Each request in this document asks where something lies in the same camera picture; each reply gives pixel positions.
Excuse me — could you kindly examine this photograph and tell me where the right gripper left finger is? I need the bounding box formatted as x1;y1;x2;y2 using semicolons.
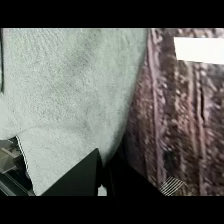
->
42;148;103;197

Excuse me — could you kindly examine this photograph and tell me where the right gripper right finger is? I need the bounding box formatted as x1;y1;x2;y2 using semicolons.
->
107;152;165;197

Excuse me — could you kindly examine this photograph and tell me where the light blue T-shirt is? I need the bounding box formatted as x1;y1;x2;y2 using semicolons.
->
0;27;150;197

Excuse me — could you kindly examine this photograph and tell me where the silver frame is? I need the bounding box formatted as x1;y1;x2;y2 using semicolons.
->
0;137;35;197

